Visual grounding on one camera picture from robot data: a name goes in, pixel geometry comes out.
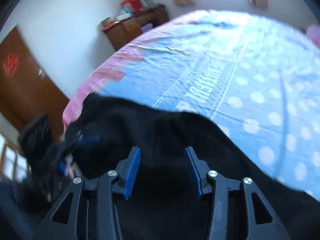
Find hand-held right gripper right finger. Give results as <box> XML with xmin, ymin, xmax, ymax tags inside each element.
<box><xmin>184</xmin><ymin>147</ymin><xmax>292</xmax><ymax>240</ymax></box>

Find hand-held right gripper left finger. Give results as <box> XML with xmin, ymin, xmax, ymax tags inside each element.
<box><xmin>34</xmin><ymin>147</ymin><xmax>141</xmax><ymax>240</ymax></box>

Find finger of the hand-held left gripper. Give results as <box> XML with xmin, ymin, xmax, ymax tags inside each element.
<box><xmin>59</xmin><ymin>129</ymin><xmax>102</xmax><ymax>174</ymax></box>

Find black pants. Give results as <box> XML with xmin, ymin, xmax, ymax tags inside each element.
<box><xmin>64</xmin><ymin>94</ymin><xmax>320</xmax><ymax>240</ymax></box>

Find brown wooden door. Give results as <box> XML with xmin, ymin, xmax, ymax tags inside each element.
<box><xmin>0</xmin><ymin>25</ymin><xmax>71</xmax><ymax>133</ymax></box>

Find red door decoration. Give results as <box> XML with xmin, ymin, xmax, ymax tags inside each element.
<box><xmin>2</xmin><ymin>53</ymin><xmax>21</xmax><ymax>76</ymax></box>

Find blue polka dot bedsheet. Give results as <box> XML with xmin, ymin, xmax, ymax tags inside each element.
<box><xmin>62</xmin><ymin>9</ymin><xmax>320</xmax><ymax>198</ymax></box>

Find wooden desk with clutter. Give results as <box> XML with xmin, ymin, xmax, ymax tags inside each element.
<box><xmin>100</xmin><ymin>4</ymin><xmax>171</xmax><ymax>52</ymax></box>

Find red bag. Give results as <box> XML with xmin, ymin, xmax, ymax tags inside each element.
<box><xmin>120</xmin><ymin>0</ymin><xmax>143</xmax><ymax>13</ymax></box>

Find pink folded blanket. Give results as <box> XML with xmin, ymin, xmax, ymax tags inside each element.
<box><xmin>306</xmin><ymin>23</ymin><xmax>320</xmax><ymax>46</ymax></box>

